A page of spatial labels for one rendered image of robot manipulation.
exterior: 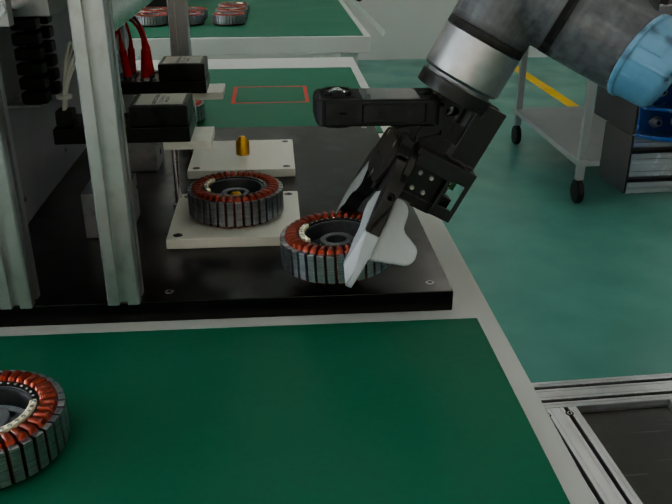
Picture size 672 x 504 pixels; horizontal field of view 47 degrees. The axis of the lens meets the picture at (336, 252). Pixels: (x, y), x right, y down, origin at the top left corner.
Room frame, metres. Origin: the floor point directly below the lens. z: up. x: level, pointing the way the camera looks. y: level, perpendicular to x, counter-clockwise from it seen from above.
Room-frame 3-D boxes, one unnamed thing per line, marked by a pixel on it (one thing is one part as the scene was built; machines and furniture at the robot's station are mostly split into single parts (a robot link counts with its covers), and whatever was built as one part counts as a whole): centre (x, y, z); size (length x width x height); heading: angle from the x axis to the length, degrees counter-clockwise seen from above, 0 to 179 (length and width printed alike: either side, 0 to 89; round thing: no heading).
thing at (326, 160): (0.98, 0.14, 0.76); 0.64 x 0.47 x 0.02; 4
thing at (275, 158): (1.11, 0.14, 0.78); 0.15 x 0.15 x 0.01; 4
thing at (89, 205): (0.85, 0.26, 0.80); 0.07 x 0.05 x 0.06; 4
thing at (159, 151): (1.09, 0.28, 0.80); 0.07 x 0.05 x 0.06; 4
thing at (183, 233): (0.87, 0.12, 0.78); 0.15 x 0.15 x 0.01; 4
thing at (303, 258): (0.71, 0.00, 0.81); 0.11 x 0.11 x 0.04
